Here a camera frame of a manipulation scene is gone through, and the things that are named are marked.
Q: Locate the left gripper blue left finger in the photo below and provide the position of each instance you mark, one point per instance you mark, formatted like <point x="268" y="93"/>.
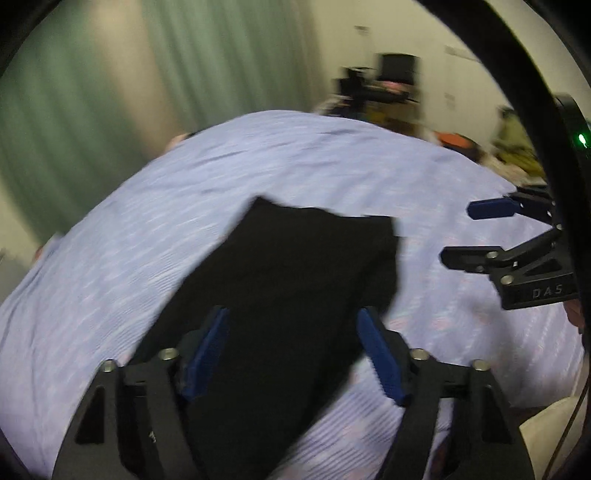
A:
<point x="132" y="420"/>

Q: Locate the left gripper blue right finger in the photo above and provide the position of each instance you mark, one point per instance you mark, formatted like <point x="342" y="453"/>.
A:
<point x="484" y="441"/>

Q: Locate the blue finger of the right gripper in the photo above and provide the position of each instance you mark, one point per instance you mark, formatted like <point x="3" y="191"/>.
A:
<point x="480" y="258"/>
<point x="534" y="202"/>

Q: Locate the black pants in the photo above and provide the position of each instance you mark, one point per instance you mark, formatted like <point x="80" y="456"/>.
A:
<point x="292" y="281"/>

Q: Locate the pile of clothes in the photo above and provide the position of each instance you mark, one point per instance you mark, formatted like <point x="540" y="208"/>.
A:
<point x="512" y="155"/>

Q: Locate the orange stool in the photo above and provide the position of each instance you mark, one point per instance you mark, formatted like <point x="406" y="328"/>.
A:
<point x="455" y="141"/>

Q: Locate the purple floral bed sheet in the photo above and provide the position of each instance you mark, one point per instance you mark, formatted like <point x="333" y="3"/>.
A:
<point x="95" y="291"/>

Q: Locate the black folding chair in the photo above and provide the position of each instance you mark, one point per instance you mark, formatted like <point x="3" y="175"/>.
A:
<point x="394" y="81"/>

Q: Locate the green curtain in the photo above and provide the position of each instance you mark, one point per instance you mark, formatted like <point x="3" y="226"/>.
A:
<point x="97" y="88"/>

